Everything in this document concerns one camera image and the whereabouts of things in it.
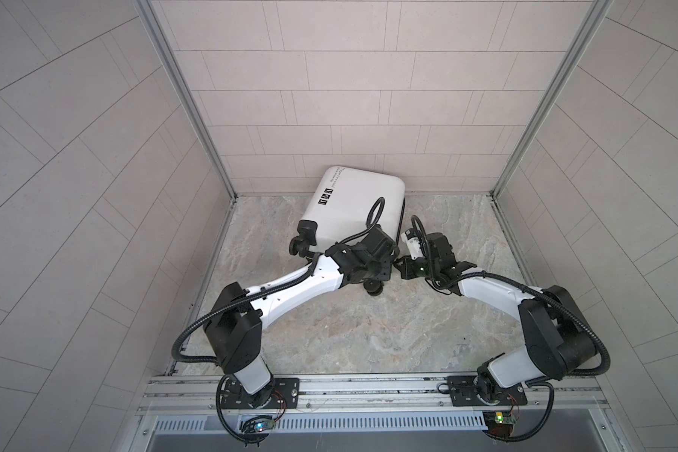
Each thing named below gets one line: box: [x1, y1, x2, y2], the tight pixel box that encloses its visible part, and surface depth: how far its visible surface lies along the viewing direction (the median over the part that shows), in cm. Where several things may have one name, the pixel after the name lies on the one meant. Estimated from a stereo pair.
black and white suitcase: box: [288, 165, 406, 258], surface depth 91 cm
